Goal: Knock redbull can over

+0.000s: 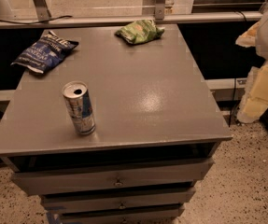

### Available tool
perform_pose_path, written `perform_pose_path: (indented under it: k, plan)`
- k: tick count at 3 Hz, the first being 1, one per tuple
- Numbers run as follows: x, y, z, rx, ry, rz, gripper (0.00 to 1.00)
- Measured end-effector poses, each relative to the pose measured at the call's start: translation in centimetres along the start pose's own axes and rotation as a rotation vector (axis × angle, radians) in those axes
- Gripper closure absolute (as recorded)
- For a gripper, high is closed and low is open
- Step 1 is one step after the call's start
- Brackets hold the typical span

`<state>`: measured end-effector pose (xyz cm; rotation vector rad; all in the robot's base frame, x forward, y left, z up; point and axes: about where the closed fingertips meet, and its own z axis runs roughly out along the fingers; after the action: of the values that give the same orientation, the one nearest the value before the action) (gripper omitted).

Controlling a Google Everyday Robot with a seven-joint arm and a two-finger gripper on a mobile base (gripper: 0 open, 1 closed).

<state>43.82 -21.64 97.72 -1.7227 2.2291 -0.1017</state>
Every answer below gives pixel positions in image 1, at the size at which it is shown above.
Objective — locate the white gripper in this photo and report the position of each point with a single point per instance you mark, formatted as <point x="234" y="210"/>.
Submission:
<point x="255" y="99"/>

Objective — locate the silver blue redbull can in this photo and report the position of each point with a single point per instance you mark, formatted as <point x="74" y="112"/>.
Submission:
<point x="79" y="106"/>

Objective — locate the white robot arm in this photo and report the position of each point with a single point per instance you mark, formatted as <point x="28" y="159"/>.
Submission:
<point x="262" y="37"/>

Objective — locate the green chip bag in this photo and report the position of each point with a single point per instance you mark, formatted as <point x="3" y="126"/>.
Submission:
<point x="140" y="32"/>

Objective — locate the grey drawer cabinet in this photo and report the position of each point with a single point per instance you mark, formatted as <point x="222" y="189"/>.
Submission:
<point x="150" y="103"/>

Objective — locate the bottom grey drawer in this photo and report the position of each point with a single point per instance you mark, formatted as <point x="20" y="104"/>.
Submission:
<point x="123" y="216"/>

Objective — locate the grey drawer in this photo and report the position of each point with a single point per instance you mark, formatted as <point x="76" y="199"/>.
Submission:
<point x="116" y="199"/>
<point x="123" y="216"/>
<point x="112" y="177"/>

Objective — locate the blue chip bag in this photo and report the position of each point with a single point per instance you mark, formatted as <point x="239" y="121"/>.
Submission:
<point x="46" y="53"/>

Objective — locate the middle grey drawer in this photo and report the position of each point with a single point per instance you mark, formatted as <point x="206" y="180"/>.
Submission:
<point x="116" y="199"/>

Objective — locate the top grey drawer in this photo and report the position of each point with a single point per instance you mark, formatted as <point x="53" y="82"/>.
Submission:
<point x="112" y="177"/>

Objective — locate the upper metal rail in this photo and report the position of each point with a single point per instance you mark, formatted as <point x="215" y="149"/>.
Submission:
<point x="72" y="22"/>

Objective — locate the metal bracket strut middle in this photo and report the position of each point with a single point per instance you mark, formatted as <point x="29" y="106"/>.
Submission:
<point x="159" y="9"/>

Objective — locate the metal bracket strut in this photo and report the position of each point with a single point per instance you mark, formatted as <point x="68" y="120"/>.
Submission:
<point x="159" y="9"/>
<point x="42" y="10"/>

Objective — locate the metal bracket strut left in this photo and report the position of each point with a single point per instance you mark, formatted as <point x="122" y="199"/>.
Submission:
<point x="42" y="10"/>

